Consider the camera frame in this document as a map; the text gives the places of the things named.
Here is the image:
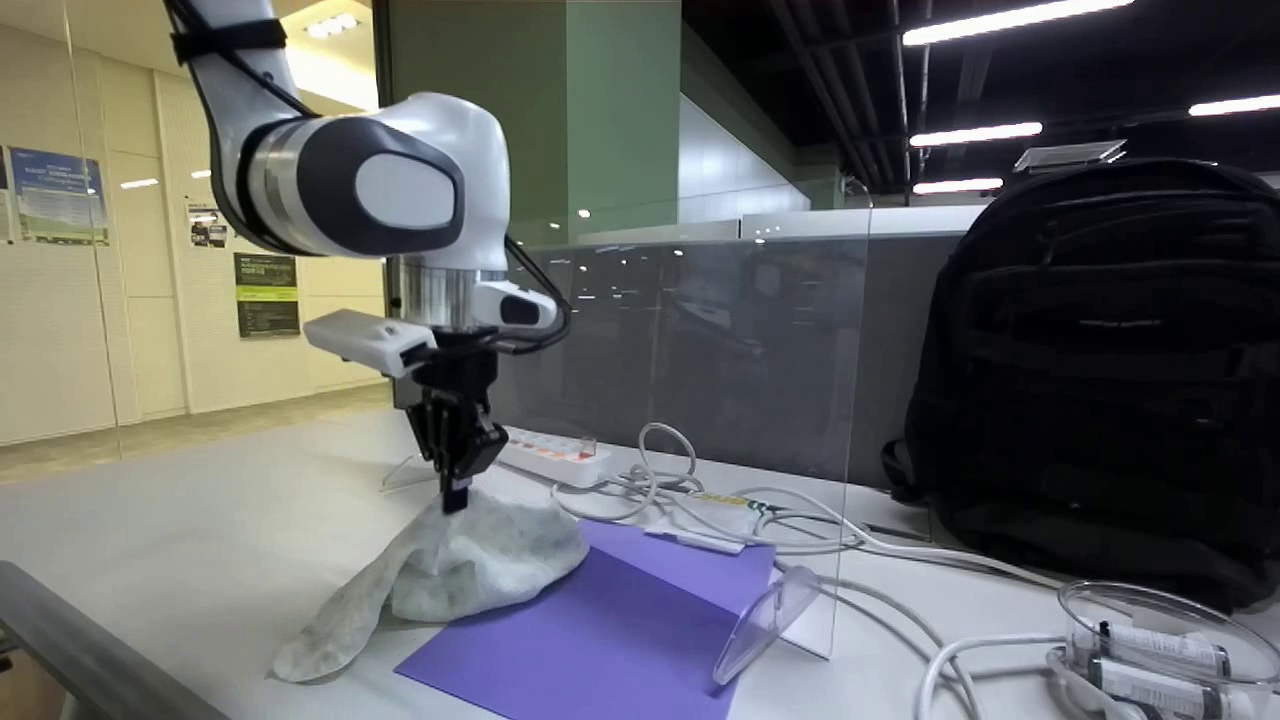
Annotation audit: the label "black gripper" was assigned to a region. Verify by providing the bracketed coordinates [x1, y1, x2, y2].
[406, 331, 507, 515]

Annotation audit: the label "white patterned cloth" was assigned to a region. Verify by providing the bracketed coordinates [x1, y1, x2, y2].
[272, 494, 586, 683]

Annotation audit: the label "white power adapters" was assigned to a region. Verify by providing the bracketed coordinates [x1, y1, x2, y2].
[1046, 620, 1280, 720]

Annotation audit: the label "purple paper sheet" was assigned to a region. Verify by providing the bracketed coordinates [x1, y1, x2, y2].
[398, 523, 772, 720]

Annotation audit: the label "white power strip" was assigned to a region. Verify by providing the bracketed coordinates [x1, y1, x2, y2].
[500, 427, 602, 489]

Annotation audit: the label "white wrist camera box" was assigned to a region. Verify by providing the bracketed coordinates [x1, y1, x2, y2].
[303, 308, 435, 380]

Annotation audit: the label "white coiled cable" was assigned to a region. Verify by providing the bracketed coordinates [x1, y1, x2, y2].
[546, 421, 934, 564]

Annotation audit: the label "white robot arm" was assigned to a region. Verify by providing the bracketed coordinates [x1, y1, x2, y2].
[160, 0, 567, 513]

